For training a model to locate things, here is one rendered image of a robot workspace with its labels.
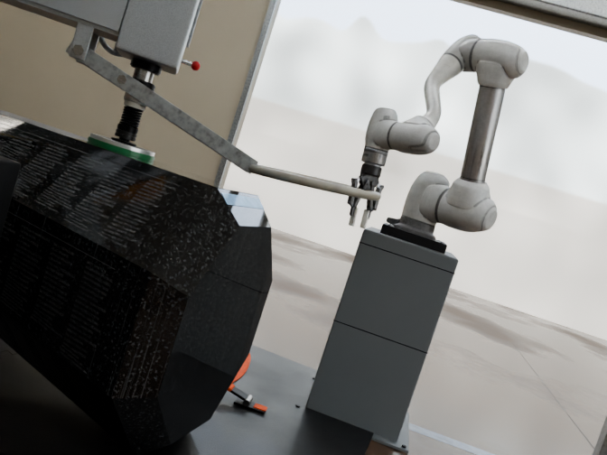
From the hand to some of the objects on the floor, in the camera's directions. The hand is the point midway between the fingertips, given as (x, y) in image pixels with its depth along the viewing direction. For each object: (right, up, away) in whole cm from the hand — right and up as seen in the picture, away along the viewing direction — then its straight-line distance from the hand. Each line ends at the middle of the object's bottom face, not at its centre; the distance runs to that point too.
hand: (359, 218), depth 242 cm
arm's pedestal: (+2, -85, +47) cm, 98 cm away
